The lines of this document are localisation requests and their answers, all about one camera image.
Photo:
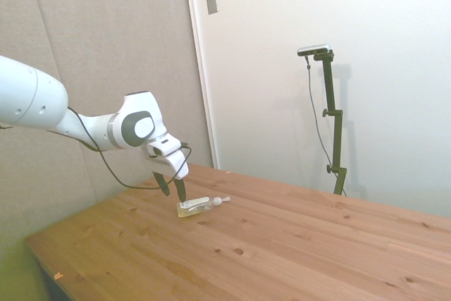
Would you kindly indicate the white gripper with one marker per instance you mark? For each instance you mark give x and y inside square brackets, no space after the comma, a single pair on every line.
[178,165]

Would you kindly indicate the clear sanitizer pump bottle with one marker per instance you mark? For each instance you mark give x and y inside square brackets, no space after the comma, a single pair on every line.
[194,209]

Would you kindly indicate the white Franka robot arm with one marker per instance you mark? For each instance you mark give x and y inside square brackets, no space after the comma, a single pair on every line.
[31,100]

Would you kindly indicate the white door frame trim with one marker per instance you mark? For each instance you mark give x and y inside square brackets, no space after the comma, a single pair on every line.
[202,79]

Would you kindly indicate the black jointed camera stand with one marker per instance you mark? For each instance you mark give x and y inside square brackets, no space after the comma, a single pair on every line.
[334,121]

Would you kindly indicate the grey wall plate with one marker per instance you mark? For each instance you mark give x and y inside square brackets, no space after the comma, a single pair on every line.
[211,1]

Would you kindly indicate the grey exterior camera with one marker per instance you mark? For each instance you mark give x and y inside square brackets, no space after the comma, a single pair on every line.
[313,49]

